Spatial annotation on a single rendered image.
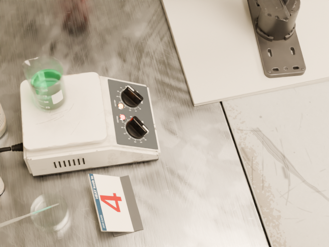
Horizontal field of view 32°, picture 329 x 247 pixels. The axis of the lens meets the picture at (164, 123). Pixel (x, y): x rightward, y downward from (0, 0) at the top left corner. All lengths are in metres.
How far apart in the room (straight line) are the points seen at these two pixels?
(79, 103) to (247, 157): 0.28
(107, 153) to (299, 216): 0.30
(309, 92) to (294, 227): 0.25
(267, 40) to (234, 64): 0.07
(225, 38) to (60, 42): 0.29
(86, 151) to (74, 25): 0.30
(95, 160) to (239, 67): 0.30
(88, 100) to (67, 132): 0.06
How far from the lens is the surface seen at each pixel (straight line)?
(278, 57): 0.99
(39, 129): 0.83
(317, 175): 0.92
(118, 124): 0.85
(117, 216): 0.84
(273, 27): 0.99
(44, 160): 0.84
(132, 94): 0.88
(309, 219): 0.89
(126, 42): 1.02
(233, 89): 0.96
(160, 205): 0.86
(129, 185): 0.87
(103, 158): 0.85
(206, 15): 1.04
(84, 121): 0.83
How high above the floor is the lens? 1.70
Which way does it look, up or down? 60 degrees down
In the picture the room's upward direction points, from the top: 4 degrees clockwise
